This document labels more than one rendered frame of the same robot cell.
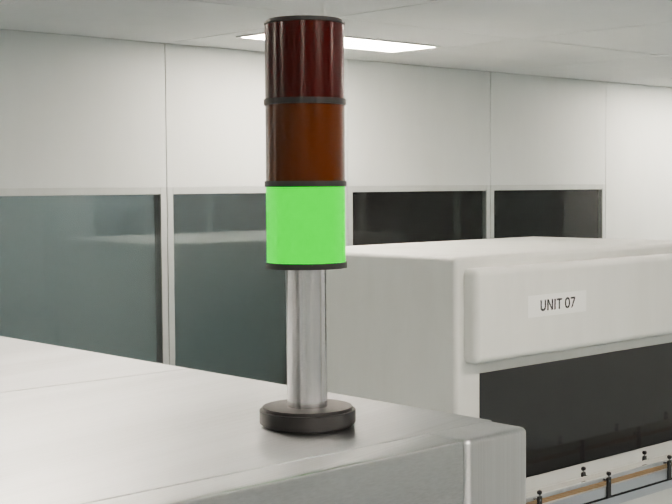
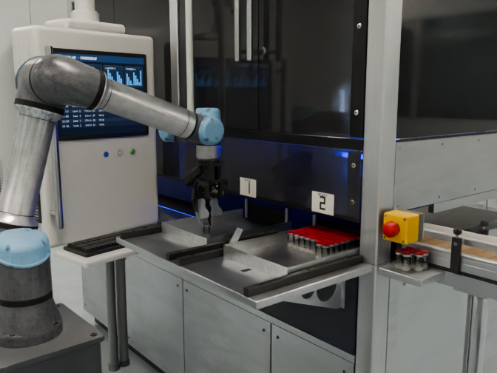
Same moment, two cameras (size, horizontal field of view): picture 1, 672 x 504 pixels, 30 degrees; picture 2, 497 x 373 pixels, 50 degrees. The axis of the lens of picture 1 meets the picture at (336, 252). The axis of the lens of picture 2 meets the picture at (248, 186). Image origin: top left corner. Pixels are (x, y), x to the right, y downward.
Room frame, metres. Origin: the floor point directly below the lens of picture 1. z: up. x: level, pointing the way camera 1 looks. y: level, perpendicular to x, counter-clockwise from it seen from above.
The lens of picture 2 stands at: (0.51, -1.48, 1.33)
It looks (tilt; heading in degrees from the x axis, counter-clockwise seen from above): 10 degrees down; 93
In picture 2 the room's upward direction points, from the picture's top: straight up
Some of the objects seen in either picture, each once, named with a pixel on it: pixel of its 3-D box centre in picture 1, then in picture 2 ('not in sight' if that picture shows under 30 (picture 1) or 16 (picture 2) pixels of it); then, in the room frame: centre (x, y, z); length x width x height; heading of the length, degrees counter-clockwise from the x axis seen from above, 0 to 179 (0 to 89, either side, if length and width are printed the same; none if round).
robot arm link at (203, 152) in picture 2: not in sight; (209, 152); (0.30, 0.12, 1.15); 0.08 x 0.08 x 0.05
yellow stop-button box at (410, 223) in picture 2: not in sight; (402, 226); (0.82, -0.14, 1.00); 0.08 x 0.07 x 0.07; 43
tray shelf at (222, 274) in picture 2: not in sight; (242, 250); (0.40, 0.04, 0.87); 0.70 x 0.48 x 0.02; 133
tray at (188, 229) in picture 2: not in sight; (226, 226); (0.34, 0.21, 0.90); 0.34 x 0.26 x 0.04; 43
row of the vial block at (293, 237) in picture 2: not in sight; (310, 244); (0.60, -0.01, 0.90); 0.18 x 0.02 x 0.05; 133
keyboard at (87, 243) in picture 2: not in sight; (123, 237); (-0.05, 0.34, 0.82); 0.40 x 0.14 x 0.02; 53
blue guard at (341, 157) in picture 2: not in sight; (171, 154); (0.07, 0.64, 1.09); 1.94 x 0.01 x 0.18; 133
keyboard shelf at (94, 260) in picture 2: not in sight; (118, 243); (-0.08, 0.36, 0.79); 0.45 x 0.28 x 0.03; 53
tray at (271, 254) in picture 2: not in sight; (299, 249); (0.57, -0.04, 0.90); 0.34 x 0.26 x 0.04; 43
